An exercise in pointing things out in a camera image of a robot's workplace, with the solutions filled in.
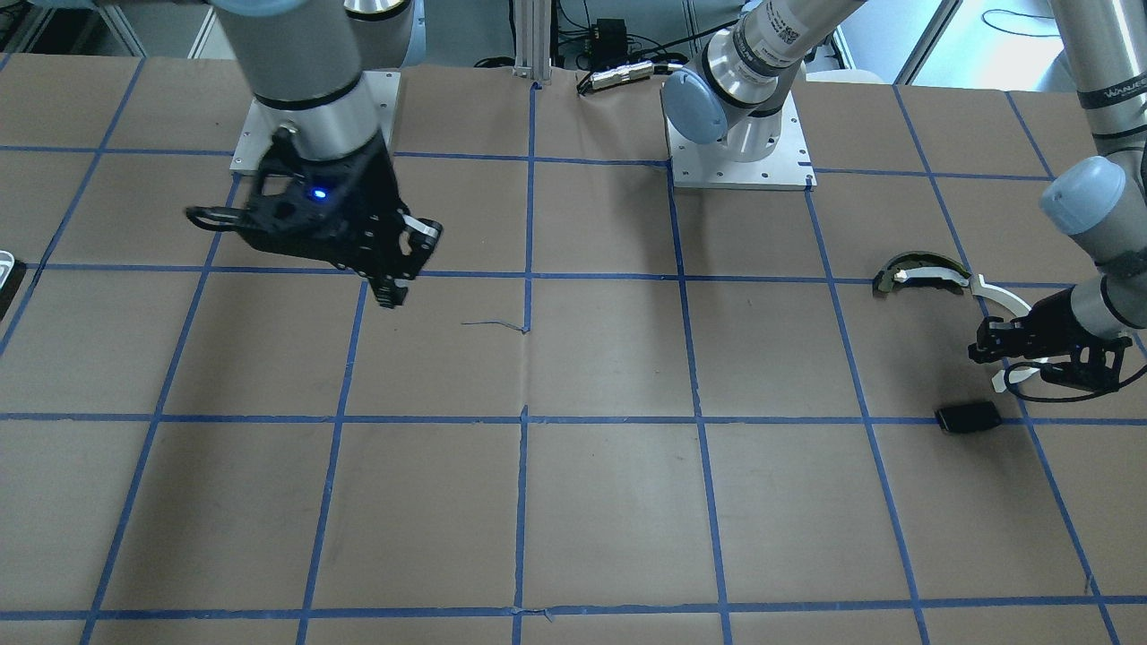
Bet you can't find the white curved plastic bracket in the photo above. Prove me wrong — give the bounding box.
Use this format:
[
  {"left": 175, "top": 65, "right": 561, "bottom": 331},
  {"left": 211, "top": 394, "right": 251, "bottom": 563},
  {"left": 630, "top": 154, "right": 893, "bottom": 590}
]
[{"left": 968, "top": 274, "right": 1038, "bottom": 393}]

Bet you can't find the small black plastic block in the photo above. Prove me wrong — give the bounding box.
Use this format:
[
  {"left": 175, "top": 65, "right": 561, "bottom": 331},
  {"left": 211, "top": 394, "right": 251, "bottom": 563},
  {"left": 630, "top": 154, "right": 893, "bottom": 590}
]
[{"left": 934, "top": 401, "right": 1002, "bottom": 435}]

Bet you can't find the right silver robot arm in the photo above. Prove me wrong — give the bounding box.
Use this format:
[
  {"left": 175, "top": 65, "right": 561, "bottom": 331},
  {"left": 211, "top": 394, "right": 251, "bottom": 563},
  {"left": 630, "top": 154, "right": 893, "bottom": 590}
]
[{"left": 185, "top": 1, "right": 444, "bottom": 309}]

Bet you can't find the brown paper table cover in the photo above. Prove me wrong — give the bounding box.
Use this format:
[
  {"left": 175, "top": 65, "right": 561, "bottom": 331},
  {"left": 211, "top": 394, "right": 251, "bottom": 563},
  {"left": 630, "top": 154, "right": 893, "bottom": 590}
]
[{"left": 3, "top": 55, "right": 1144, "bottom": 644}]

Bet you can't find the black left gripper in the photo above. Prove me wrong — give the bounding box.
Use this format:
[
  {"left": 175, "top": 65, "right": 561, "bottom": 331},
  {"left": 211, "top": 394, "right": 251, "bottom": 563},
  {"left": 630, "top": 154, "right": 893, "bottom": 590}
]
[{"left": 968, "top": 288, "right": 1132, "bottom": 364}]

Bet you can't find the aluminium frame post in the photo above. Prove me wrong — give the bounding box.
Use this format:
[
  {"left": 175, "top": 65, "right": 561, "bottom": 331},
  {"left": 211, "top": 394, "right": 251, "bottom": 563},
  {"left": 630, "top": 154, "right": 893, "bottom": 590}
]
[{"left": 512, "top": 0, "right": 555, "bottom": 90}]

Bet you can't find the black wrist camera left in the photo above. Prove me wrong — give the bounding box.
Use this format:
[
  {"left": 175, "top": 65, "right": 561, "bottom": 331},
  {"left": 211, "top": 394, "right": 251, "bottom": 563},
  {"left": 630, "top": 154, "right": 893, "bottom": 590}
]
[{"left": 998, "top": 344, "right": 1142, "bottom": 401}]

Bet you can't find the silver ribbed metal tray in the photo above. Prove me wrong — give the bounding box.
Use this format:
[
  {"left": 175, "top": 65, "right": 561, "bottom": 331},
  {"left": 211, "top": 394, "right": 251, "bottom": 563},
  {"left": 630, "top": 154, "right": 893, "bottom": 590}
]
[{"left": 0, "top": 250, "right": 28, "bottom": 320}]

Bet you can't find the olive curved brake shoe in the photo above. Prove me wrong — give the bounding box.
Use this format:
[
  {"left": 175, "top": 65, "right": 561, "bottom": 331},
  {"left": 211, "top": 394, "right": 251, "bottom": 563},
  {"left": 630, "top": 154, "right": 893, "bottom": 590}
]
[{"left": 871, "top": 252, "right": 972, "bottom": 297}]

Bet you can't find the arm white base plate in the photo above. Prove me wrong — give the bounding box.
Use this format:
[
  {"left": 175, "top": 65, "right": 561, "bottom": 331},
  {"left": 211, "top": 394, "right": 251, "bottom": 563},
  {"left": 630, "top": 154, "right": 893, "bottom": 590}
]
[{"left": 662, "top": 71, "right": 818, "bottom": 191}]

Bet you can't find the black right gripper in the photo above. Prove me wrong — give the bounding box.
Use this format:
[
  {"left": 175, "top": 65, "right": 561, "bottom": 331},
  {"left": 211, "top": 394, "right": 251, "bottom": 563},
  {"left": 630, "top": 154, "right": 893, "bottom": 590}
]
[{"left": 242, "top": 139, "right": 444, "bottom": 309}]

